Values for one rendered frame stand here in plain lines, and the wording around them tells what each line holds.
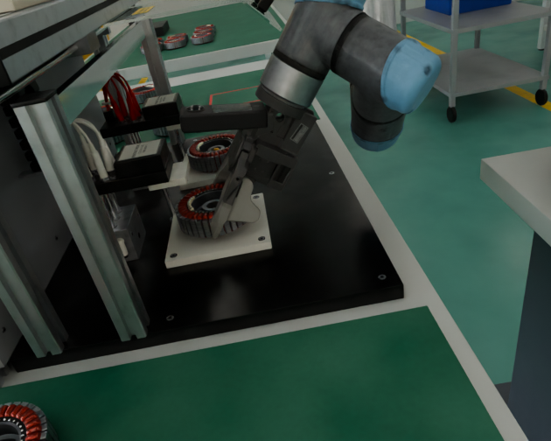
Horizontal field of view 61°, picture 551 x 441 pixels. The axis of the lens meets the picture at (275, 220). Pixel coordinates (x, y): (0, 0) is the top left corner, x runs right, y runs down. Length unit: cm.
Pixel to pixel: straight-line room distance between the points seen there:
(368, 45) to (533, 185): 38
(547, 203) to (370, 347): 38
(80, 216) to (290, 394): 27
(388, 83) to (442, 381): 32
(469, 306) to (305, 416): 126
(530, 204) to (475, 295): 99
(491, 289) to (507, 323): 16
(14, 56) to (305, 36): 31
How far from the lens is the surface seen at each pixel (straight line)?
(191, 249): 67
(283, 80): 60
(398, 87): 55
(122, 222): 71
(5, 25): 47
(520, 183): 83
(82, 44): 84
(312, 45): 59
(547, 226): 75
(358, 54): 56
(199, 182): 86
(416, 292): 59
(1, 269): 56
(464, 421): 47
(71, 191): 49
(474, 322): 164
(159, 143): 67
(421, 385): 49
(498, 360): 154
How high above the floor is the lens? 114
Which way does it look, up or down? 31 degrees down
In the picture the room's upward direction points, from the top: 11 degrees counter-clockwise
